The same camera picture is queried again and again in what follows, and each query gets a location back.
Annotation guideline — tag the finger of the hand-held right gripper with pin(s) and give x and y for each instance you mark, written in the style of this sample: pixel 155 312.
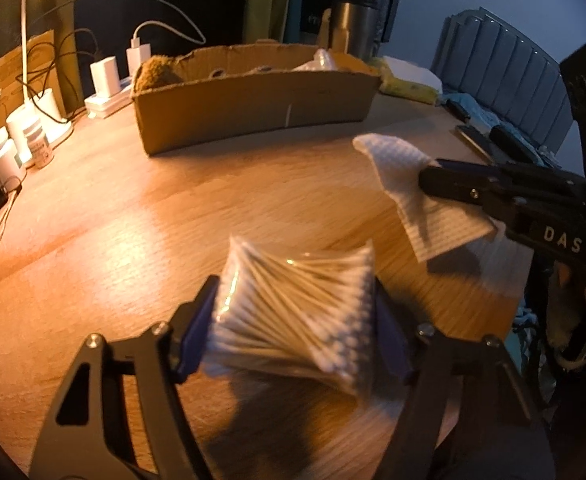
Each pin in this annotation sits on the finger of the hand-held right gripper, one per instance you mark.
pixel 453 187
pixel 503 172

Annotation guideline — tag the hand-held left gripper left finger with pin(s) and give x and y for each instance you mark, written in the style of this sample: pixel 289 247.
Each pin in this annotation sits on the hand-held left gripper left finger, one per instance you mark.
pixel 200 320

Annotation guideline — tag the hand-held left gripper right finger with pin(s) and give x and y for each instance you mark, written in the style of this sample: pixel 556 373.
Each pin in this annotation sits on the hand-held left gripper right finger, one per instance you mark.
pixel 390 340

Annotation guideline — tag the white cloth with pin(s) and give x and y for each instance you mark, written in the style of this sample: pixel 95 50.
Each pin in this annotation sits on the white cloth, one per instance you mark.
pixel 423 200

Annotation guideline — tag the pack of cotton swabs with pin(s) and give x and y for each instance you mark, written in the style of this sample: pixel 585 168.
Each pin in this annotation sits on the pack of cotton swabs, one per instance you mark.
pixel 293 310

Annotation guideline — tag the cardboard box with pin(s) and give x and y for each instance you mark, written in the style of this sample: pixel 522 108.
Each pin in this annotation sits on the cardboard box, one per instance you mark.
pixel 253 110

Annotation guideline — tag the brown plush toy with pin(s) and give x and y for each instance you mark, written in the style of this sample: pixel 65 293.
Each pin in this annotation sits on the brown plush toy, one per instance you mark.
pixel 155 72

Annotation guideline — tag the person's right hand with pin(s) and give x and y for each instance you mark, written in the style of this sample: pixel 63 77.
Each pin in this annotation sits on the person's right hand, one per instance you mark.
pixel 565 280

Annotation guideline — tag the clear plastic bag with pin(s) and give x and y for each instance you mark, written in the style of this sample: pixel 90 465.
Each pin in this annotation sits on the clear plastic bag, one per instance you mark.
pixel 320 60

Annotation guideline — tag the steel tumbler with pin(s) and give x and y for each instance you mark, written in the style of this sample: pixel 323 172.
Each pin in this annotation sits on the steel tumbler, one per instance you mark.
pixel 358 25

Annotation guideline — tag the white power strip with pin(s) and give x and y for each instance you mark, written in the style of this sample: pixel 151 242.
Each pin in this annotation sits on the white power strip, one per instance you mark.
pixel 105 106

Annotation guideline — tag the small white medicine bottle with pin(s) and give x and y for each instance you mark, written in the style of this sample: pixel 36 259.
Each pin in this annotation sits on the small white medicine bottle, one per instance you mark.
pixel 40 147

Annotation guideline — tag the white desk lamp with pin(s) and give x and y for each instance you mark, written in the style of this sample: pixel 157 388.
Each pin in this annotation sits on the white desk lamp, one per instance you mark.
pixel 48 110

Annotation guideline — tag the yellow curtain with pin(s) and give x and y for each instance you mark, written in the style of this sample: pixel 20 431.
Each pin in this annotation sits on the yellow curtain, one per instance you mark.
pixel 268 0

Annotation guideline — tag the brown cardboard sheet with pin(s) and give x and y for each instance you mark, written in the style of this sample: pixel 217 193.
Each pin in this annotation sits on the brown cardboard sheet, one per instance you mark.
pixel 3 70

